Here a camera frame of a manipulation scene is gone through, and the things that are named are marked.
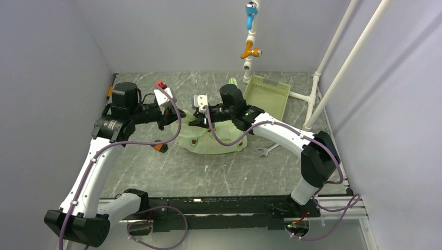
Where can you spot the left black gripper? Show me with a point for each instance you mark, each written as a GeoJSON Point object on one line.
{"type": "Point", "coordinates": [170, 116]}

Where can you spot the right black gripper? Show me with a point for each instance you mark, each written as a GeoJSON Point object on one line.
{"type": "Point", "coordinates": [200, 120]}

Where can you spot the light green plastic bag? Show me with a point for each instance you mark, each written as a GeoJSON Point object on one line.
{"type": "Point", "coordinates": [222, 138]}

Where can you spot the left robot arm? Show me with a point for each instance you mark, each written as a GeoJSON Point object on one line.
{"type": "Point", "coordinates": [80, 217]}

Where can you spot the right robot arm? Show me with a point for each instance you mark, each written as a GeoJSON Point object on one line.
{"type": "Point", "coordinates": [320, 163]}

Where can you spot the orange black hex key set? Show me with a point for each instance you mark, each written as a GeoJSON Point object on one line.
{"type": "Point", "coordinates": [162, 147]}

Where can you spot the silver wrench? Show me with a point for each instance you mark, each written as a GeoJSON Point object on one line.
{"type": "Point", "coordinates": [264, 151]}

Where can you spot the pale yellow plastic basket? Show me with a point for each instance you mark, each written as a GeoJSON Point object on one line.
{"type": "Point", "coordinates": [271, 96]}

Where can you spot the orange tap valve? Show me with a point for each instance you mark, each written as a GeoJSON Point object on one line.
{"type": "Point", "coordinates": [250, 51]}

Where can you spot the blue tap valve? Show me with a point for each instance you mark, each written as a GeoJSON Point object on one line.
{"type": "Point", "coordinates": [251, 9]}

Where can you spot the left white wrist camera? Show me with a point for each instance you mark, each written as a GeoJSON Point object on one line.
{"type": "Point", "coordinates": [163, 95]}

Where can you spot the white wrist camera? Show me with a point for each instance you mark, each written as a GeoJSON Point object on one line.
{"type": "Point", "coordinates": [200, 103]}
{"type": "Point", "coordinates": [163, 95]}

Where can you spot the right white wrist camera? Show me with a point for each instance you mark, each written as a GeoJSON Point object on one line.
{"type": "Point", "coordinates": [200, 103]}

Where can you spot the orange handled tool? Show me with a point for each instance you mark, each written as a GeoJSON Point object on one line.
{"type": "Point", "coordinates": [109, 91]}

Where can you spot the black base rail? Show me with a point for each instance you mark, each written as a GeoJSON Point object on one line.
{"type": "Point", "coordinates": [225, 212]}

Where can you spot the white pvc pipe frame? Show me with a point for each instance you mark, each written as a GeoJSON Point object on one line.
{"type": "Point", "coordinates": [304, 44]}

